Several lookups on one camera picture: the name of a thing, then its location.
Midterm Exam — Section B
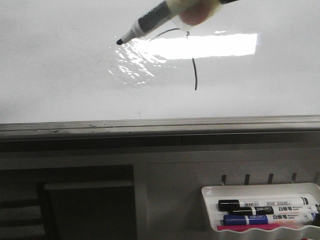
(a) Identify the white whiteboard with metal frame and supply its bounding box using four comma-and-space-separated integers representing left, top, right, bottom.
0, 0, 320, 138

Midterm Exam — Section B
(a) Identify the taped black whiteboard marker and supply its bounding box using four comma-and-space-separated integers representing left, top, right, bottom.
116, 0, 231, 45

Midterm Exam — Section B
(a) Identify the black capped marker top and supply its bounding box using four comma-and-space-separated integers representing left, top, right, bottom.
218, 196, 311, 211

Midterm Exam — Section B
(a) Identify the blue capped whiteboard marker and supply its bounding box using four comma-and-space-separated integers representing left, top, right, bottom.
223, 212, 320, 226

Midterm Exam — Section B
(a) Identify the pink flat eraser strip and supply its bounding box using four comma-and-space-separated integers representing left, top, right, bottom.
216, 223, 280, 232

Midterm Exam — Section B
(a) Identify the black capped marker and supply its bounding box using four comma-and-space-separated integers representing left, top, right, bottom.
229, 203, 320, 216
218, 196, 311, 211

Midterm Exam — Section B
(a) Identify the white plastic marker tray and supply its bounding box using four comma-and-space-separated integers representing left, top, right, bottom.
200, 182, 320, 240

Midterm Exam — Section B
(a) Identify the black capped marker middle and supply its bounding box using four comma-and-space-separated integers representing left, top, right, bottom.
229, 203, 320, 216

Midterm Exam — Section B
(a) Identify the dark rectangular box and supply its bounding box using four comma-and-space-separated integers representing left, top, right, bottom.
36, 180, 138, 240

